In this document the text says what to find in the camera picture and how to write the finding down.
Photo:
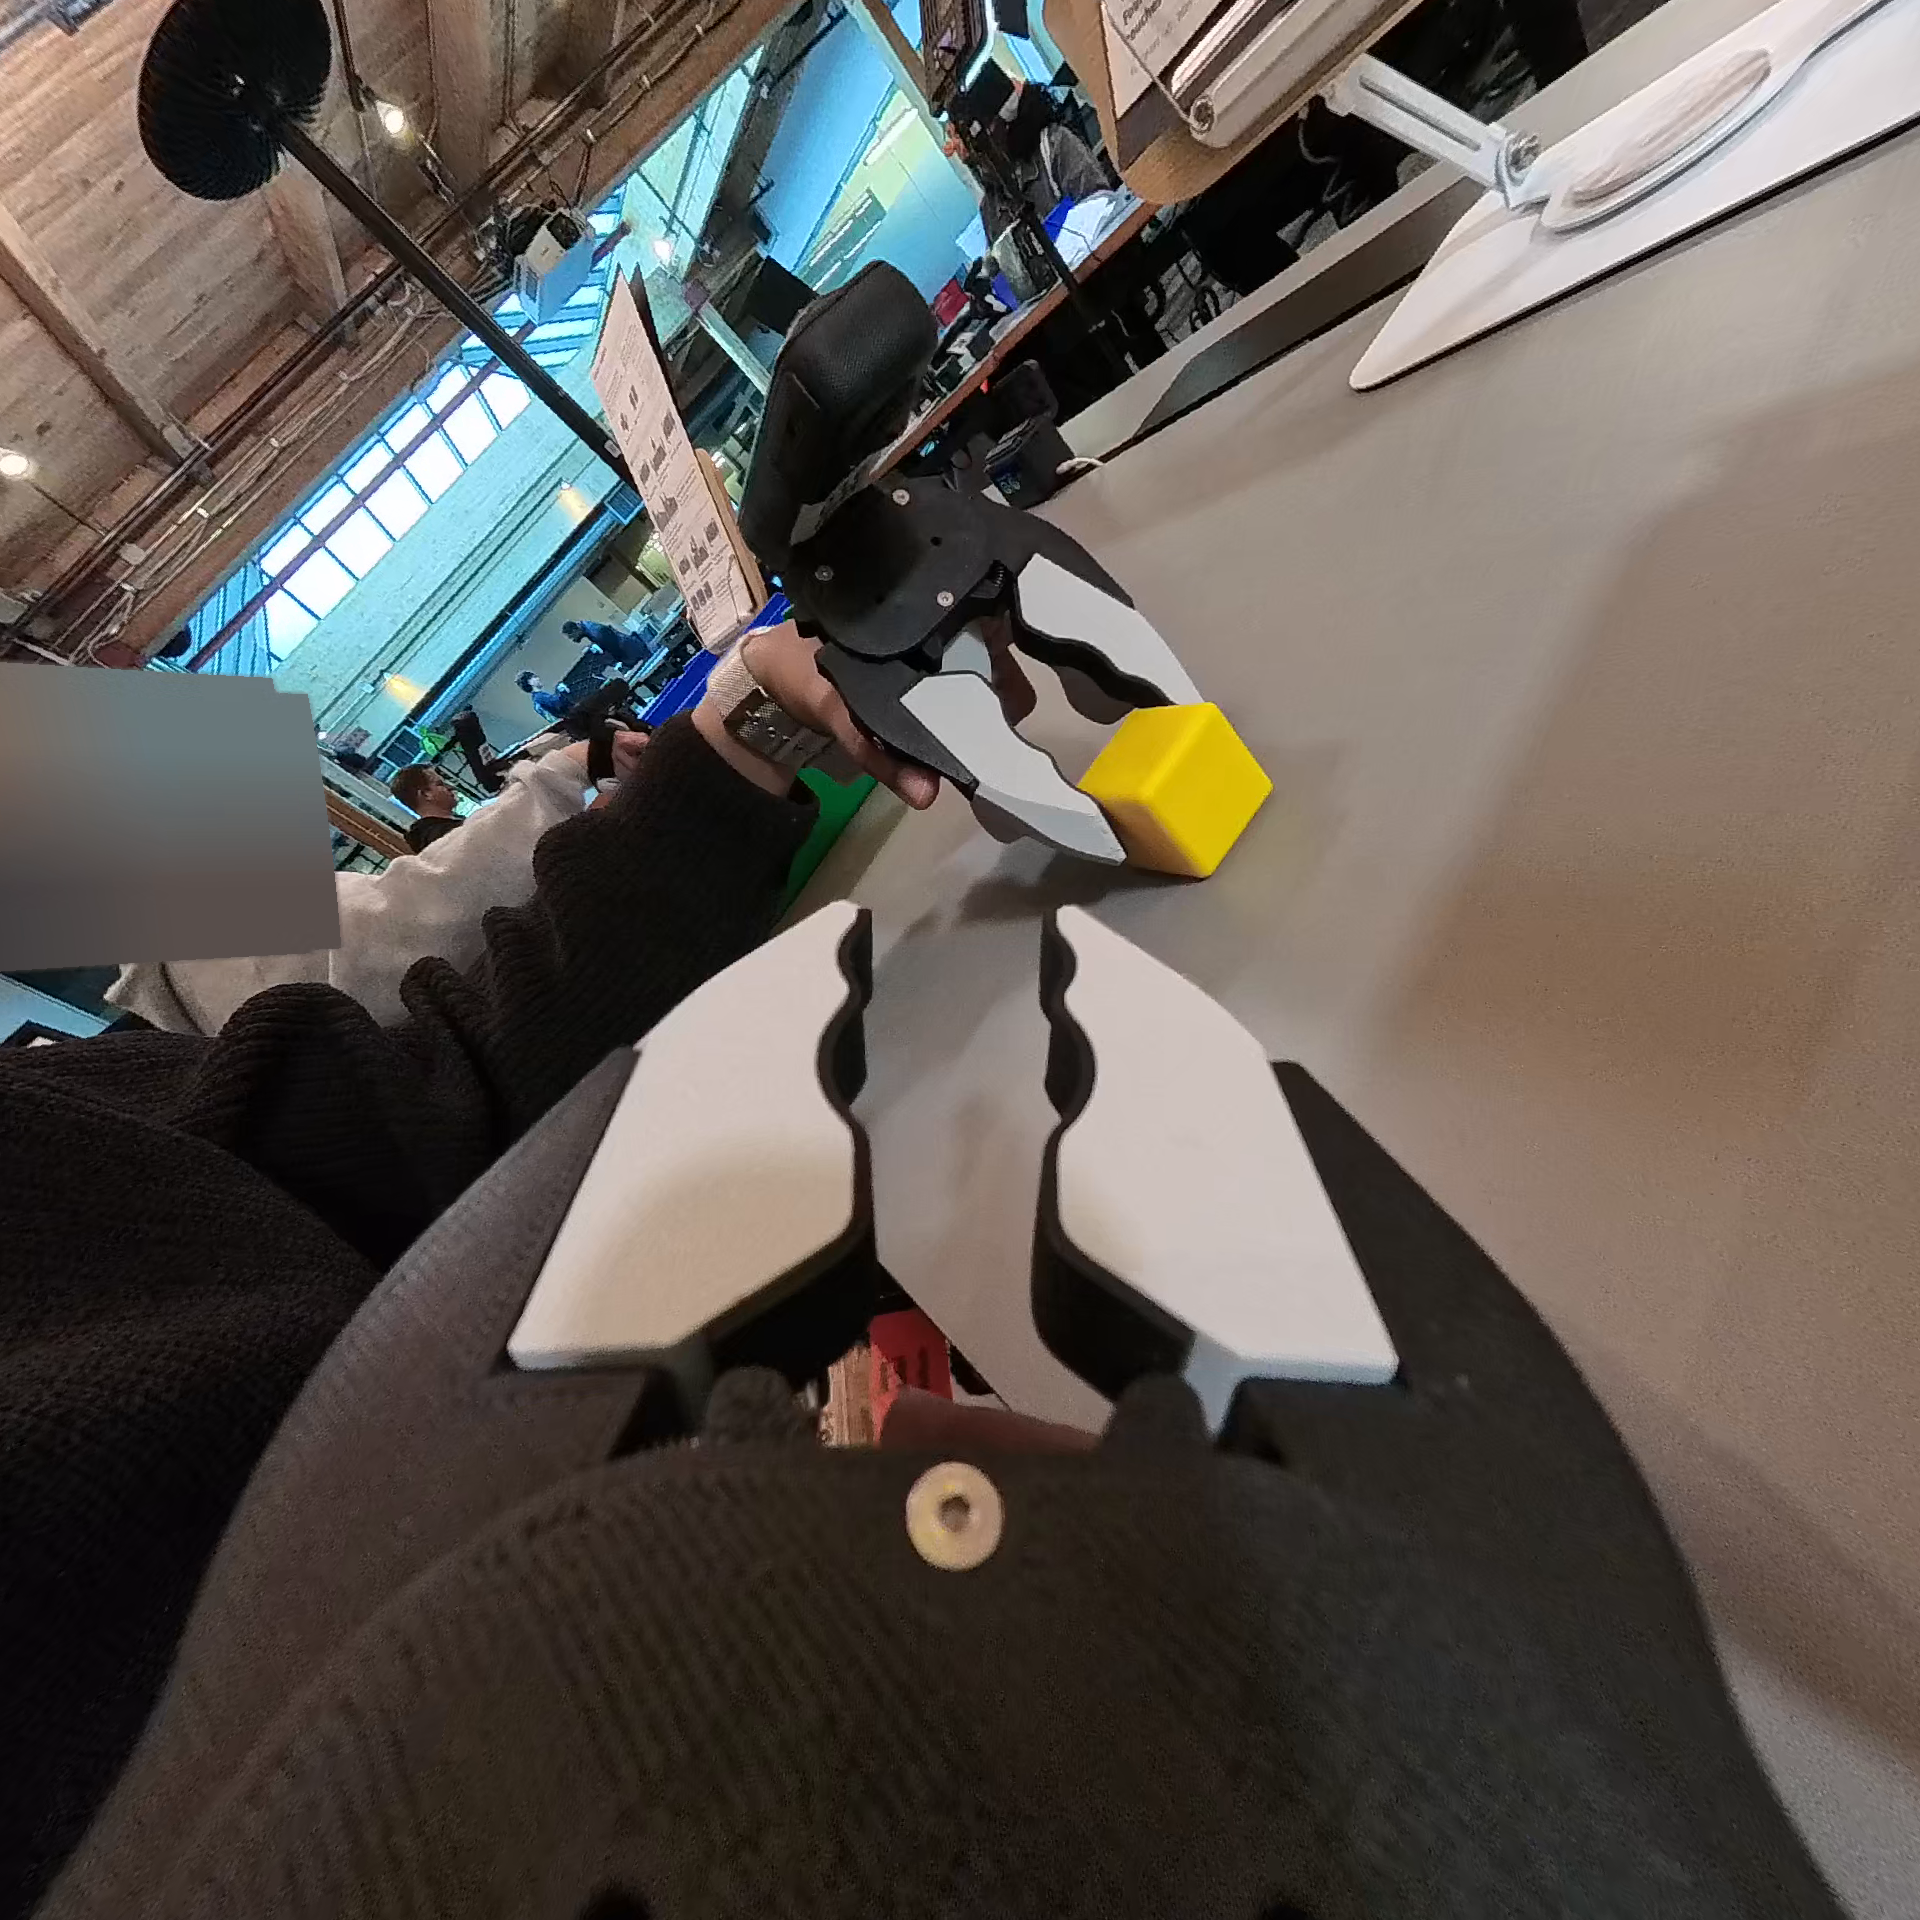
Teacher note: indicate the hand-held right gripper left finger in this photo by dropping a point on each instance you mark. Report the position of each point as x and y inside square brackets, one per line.
[706, 1187]

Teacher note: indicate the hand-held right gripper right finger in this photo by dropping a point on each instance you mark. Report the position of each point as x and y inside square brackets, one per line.
[1215, 1199]

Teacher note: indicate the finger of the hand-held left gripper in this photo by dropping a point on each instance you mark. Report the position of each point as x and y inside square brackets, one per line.
[1118, 638]
[1003, 761]

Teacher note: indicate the yellow magnetic cube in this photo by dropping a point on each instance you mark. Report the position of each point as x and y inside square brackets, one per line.
[1191, 782]

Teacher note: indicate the green plastic bin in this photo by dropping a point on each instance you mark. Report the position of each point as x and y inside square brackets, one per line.
[825, 835]

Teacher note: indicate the person's left forearm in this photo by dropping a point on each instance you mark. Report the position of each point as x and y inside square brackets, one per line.
[601, 900]

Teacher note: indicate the person's left hand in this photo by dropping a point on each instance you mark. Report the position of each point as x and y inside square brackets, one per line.
[796, 668]

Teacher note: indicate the small black charger box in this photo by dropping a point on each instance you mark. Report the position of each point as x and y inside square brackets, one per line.
[1028, 410]

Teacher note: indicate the tall instruction board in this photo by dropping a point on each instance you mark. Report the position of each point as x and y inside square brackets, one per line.
[661, 451]

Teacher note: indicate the silver wristwatch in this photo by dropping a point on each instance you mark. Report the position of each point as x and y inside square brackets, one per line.
[785, 735]

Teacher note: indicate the blue plastic bin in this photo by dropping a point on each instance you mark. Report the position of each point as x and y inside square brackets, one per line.
[706, 677]

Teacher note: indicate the white ceiling projector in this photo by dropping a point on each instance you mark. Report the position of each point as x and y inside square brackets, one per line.
[548, 261]

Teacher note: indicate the closed grey laptop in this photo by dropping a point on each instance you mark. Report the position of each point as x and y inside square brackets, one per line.
[1279, 328]

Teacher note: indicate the white monitor stand base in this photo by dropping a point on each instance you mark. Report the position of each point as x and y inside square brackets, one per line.
[1501, 286]

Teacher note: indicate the person's black sweater torso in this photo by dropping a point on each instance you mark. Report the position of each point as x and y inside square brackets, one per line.
[124, 1421]

